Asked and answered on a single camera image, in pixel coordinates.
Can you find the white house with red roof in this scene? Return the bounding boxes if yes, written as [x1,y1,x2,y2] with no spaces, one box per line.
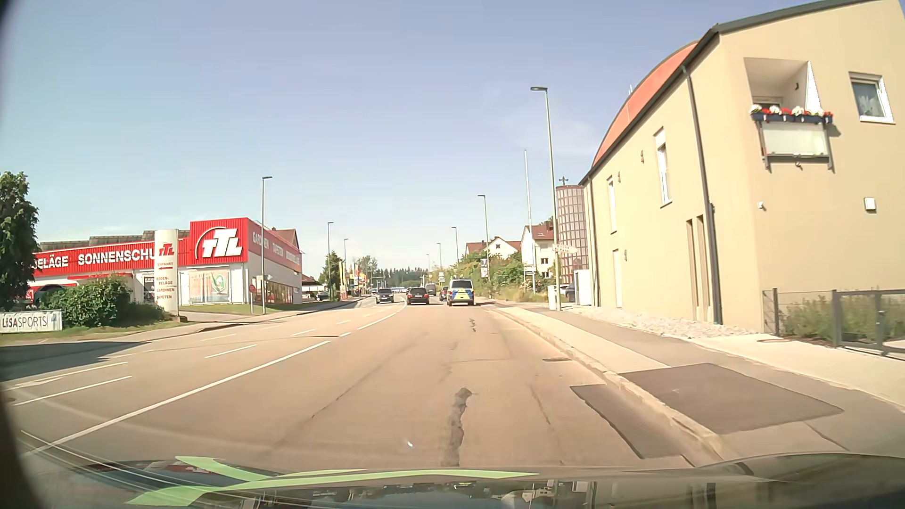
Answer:
[464,236,523,261]
[520,222,557,278]

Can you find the distant wood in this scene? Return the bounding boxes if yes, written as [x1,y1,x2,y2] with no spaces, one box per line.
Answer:
[378,266,429,288]

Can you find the green bushes on bank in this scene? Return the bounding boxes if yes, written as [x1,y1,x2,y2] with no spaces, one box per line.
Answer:
[431,251,549,304]

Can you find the brick and glass tower building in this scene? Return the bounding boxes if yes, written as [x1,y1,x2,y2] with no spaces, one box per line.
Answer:
[555,184,590,285]

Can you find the grey asphalt road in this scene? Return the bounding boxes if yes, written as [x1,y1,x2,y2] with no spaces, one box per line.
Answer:
[0,297,697,471]

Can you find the car's own bonnet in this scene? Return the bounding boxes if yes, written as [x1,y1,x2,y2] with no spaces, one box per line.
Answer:
[21,452,905,509]

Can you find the red and white store building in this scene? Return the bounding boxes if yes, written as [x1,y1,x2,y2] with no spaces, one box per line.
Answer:
[28,217,305,308]

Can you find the pavement beside store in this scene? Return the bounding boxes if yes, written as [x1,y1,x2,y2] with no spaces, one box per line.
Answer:
[92,298,362,351]

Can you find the road markings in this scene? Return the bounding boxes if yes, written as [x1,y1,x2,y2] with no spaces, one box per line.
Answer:
[3,303,407,453]

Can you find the white pylon sign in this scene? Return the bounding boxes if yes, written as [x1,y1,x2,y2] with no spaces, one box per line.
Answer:
[153,228,181,317]

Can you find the grey paved pavement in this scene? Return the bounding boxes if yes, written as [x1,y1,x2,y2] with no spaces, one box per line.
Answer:
[488,300,905,464]

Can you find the beige building with curved roof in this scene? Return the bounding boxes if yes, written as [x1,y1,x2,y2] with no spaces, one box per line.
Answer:
[580,0,905,333]

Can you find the green bush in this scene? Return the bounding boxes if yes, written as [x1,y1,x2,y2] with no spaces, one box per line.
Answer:
[41,276,171,328]

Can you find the metal mesh fence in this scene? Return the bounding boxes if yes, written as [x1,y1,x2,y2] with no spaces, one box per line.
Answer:
[762,287,905,354]

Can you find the white banner sign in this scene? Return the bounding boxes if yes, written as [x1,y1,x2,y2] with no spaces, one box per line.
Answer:
[0,310,63,335]

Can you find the dark green tree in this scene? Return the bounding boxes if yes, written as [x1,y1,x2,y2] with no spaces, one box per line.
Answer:
[0,171,41,312]

